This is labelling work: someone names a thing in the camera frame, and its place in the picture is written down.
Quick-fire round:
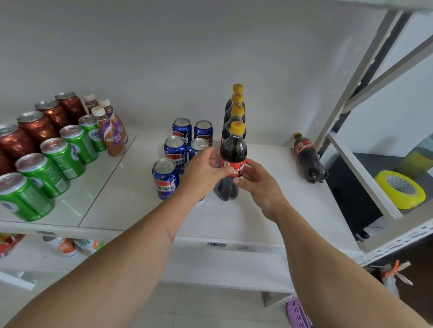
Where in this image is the person's right hand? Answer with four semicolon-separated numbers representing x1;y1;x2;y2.
233;159;289;222

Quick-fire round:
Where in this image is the person's left hand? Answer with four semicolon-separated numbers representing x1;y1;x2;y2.
179;146;235;203

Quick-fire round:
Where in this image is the person's left forearm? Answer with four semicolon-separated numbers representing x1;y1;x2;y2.
0;189;203;328

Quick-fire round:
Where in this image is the person's right forearm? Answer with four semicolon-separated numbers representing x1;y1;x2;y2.
271;202;431;328

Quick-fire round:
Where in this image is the cluster of blue soda cans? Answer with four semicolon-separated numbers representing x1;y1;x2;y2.
152;117;214;202

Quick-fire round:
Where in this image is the purple coffee drink bottle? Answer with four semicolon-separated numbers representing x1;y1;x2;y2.
98;98;128;144

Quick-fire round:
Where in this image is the brown coffee drink bottle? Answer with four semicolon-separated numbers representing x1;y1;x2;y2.
91;106;126;157

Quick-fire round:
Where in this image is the green soda can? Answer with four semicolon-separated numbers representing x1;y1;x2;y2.
15;153;70;198
60;125;99;165
78;114;107;153
0;173;55;222
40;137;86;180

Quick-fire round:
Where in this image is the purple plastic basket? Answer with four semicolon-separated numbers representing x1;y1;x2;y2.
286;297;314;328

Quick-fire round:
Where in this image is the dark coffee drink bottle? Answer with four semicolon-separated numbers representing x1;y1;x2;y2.
83;93;99;115

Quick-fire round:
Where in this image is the green and white packet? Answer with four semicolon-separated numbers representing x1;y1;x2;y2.
74;239;105;255

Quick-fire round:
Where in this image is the white metal shelf rack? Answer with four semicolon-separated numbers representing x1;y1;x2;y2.
0;0;433;307

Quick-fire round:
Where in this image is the yellow tape roll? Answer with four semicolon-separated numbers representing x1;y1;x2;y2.
373;170;427;210

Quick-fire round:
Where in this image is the red soda can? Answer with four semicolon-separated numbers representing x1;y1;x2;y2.
55;91;87;123
0;124;39;161
0;149;16;176
35;100;71;130
16;111;58;144

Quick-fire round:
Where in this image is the green and yellow container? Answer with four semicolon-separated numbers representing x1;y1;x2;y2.
395;134;433;180

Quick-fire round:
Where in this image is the orange and white spray bottle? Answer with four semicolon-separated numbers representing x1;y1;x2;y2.
382;260;414;298

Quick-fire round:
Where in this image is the red snack packet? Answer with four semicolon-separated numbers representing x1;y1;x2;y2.
0;233;26;258

